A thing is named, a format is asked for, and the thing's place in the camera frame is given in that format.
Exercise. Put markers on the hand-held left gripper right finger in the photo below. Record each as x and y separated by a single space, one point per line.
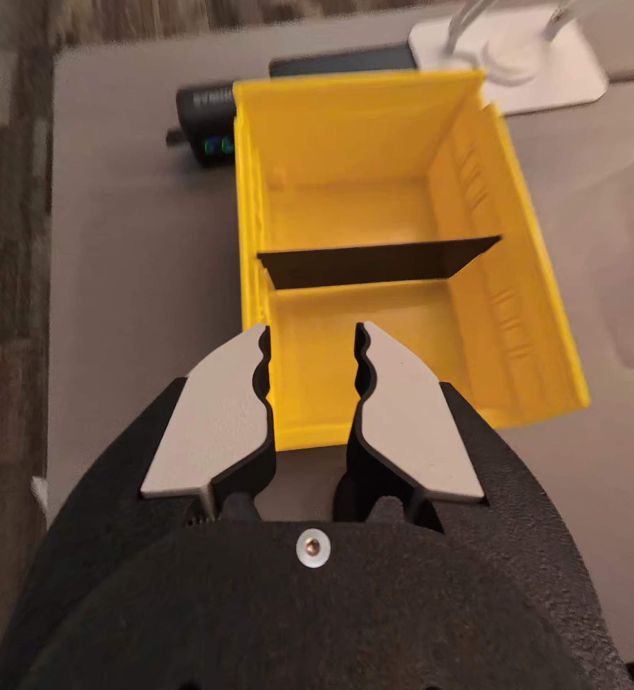
419 431

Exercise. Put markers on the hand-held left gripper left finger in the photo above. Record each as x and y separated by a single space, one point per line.
209 431

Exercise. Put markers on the yellow plastic bin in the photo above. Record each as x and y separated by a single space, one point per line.
338 151

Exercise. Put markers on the black power station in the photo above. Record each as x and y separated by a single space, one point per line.
204 113

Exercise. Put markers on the white stand base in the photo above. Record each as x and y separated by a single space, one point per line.
554 81

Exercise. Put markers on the black flat desk pad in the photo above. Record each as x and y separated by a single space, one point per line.
338 59

